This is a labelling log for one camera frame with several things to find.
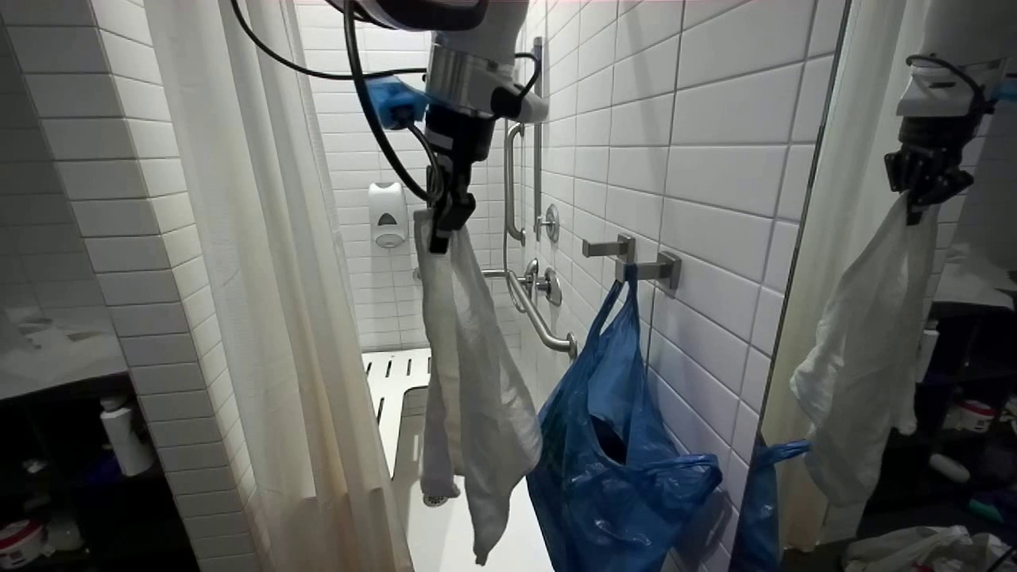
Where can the angled horizontal metal grab bar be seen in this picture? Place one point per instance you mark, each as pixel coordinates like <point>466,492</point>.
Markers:
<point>543,330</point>

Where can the short vertical metal grab bar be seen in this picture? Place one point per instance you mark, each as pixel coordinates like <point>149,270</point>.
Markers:
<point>510,178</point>

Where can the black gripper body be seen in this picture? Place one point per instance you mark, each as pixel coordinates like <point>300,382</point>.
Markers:
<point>459,131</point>

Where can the red white container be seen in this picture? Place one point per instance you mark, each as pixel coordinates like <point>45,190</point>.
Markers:
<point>20,541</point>

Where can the long vertical metal slide bar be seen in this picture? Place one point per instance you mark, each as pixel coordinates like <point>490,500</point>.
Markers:
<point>538,178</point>

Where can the white towel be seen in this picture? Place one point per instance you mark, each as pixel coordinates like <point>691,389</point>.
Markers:
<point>477,402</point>

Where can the white shower curtain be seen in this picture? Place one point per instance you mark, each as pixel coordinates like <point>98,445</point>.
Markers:
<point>307,424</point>

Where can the tall wall mirror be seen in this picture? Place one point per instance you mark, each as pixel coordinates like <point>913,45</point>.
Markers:
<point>837,161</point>

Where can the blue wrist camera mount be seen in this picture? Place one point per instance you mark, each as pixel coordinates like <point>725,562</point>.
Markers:
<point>400,104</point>

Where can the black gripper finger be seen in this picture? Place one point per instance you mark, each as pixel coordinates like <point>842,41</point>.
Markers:
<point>444,208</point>
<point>466,195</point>

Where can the round metal diverter valve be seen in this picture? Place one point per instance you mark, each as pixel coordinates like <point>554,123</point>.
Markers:
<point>551,223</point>

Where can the white soap dispenser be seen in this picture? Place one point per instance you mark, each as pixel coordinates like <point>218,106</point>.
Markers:
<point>386,216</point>

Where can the grey counter slab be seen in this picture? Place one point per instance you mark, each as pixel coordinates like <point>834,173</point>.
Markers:
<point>52,354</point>

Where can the blue plastic bag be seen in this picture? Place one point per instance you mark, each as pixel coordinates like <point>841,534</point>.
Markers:
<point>606,464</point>

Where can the white plastic bottle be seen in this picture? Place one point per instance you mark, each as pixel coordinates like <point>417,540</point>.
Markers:
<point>125,440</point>

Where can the white slotted shower seat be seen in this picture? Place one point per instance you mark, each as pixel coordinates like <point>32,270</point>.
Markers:
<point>388,387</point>

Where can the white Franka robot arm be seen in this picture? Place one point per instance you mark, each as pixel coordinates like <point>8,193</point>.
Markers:
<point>477,42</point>

